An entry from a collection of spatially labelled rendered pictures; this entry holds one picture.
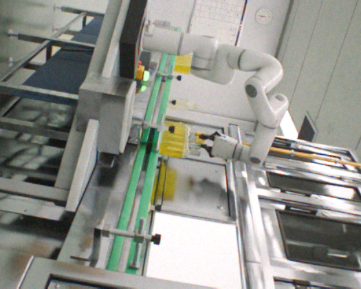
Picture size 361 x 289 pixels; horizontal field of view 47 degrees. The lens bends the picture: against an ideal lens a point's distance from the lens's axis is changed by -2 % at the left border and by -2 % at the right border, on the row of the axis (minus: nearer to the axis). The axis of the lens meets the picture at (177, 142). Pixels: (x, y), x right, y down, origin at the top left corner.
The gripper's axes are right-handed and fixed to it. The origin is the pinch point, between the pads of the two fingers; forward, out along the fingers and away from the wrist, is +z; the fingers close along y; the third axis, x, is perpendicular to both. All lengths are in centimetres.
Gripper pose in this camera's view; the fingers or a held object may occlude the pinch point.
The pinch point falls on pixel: (203, 140)
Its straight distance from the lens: 194.5
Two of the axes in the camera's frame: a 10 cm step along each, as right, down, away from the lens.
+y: 1.8, -8.8, -4.5
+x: -3.0, 3.9, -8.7
